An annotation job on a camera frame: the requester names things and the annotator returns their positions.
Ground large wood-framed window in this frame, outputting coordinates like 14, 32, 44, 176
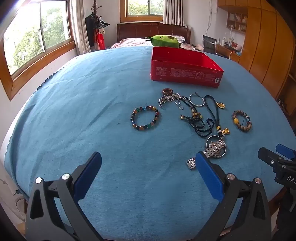
0, 0, 77, 100

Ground wooden coat rack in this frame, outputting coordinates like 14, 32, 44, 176
90, 0, 110, 51

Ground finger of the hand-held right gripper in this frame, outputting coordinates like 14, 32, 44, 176
276, 144, 296, 161
258, 147, 281, 167

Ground brown bead bracelet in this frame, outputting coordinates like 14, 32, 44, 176
232, 110, 253, 133

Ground black hanging garment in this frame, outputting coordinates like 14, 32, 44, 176
85, 14, 96, 47

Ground red tin box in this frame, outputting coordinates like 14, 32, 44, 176
150, 46, 224, 89

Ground patterned curtain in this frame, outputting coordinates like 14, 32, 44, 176
162, 0, 185, 26

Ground multicoloured bead bracelet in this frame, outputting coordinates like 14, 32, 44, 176
130, 106, 160, 131

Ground wooden desk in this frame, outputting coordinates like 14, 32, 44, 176
216, 44, 242, 63

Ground pink pillows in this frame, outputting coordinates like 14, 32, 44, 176
179, 35, 204, 52

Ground silver chain necklace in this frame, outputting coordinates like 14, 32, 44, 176
158, 93, 185, 111

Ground wooden wall shelf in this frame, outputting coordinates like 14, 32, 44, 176
226, 11, 248, 33

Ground dark wooden headboard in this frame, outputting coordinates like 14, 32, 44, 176
116, 22, 191, 45

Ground white curtain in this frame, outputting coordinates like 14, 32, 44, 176
70, 0, 92, 56

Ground black chair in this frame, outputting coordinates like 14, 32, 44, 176
202, 35, 218, 55

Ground wooden open shelf unit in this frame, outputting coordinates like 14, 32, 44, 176
276, 70, 296, 117

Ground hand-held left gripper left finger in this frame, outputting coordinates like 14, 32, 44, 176
25, 152, 104, 241

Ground dark bead necklace amber beads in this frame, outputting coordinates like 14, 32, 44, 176
179, 96, 214, 139

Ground wooden wardrobe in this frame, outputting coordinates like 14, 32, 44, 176
217, 0, 296, 100

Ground black cord with gold pendant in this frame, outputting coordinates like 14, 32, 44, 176
203, 95, 232, 138

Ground red bag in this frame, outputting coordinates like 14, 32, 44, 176
95, 32, 106, 50

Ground blue cloth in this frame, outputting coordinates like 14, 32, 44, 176
3, 45, 296, 241

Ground person's right forearm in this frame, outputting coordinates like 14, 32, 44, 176
276, 189, 296, 241

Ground pink bed blanket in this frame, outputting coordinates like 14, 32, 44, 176
110, 38, 153, 49

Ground thin silver bangle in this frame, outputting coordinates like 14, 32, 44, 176
189, 92, 206, 107

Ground small wood-framed window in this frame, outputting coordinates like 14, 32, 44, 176
120, 0, 166, 23

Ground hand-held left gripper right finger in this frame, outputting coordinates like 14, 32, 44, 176
194, 152, 272, 241

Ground silver metal watch band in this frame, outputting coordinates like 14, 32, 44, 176
186, 138, 226, 171

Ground white printed cloth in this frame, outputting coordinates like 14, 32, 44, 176
0, 130, 26, 223

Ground green plush toy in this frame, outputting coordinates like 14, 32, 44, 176
145, 35, 180, 49

